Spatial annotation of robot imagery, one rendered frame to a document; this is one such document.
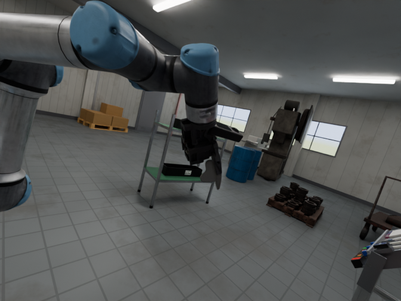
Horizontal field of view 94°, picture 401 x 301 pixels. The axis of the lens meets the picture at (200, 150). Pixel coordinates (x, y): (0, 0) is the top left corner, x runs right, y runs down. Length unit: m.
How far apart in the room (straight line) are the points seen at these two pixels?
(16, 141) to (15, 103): 0.11
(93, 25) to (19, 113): 0.45
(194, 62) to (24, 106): 0.50
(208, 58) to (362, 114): 7.87
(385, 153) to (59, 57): 7.95
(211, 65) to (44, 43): 0.26
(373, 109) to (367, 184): 2.37
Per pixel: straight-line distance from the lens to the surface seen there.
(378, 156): 7.97
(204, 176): 0.50
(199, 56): 0.37
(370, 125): 8.08
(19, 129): 0.73
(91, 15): 0.32
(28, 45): 0.43
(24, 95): 0.70
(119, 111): 7.72
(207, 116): 0.42
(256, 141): 6.82
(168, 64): 0.41
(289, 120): 5.98
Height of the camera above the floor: 1.09
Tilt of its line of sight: 8 degrees down
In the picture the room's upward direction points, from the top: 16 degrees clockwise
